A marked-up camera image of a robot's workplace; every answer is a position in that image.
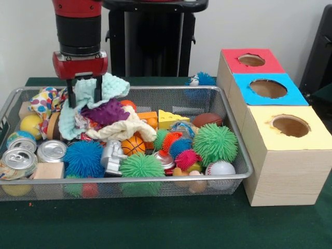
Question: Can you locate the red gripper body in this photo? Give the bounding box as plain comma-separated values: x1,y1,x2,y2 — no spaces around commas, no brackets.
52,50,109,80

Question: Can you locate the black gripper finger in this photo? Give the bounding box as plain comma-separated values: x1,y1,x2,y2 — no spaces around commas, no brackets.
93,74,104,103
66,78,77,108

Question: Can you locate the mint green cloth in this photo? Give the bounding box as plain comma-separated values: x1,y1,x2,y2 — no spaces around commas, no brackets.
58,72,130,141

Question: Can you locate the silver mesh bin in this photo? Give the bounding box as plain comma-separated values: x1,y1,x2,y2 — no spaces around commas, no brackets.
0,85,254,202

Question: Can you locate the wooden box with three holes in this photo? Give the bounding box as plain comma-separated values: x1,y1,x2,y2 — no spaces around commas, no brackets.
216,48,332,208

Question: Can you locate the purple spiky ball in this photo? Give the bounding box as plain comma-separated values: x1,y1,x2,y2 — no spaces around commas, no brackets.
80,98,130,127

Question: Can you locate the cream cloth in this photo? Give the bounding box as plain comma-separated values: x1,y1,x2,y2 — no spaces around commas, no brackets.
87,106,158,143

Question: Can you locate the wooden cube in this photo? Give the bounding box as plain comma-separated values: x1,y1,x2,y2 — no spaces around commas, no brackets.
33,162,65,179
18,101,33,119

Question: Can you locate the silver toy robot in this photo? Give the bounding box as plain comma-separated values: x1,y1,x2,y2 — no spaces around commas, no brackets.
100,140,128,177

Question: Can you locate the large green spiky ball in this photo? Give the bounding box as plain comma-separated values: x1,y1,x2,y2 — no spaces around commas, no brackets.
193,123,239,167

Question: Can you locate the white baseball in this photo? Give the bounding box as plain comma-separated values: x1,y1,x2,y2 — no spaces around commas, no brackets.
204,160,236,189

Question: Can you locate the dark green tablecloth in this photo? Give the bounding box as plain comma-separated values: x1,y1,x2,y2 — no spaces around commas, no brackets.
0,76,332,249

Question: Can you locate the black chair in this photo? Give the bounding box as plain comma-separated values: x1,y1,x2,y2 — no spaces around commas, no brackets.
298,4,332,109

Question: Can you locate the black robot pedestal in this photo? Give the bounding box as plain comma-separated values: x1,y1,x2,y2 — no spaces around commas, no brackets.
101,0,210,77

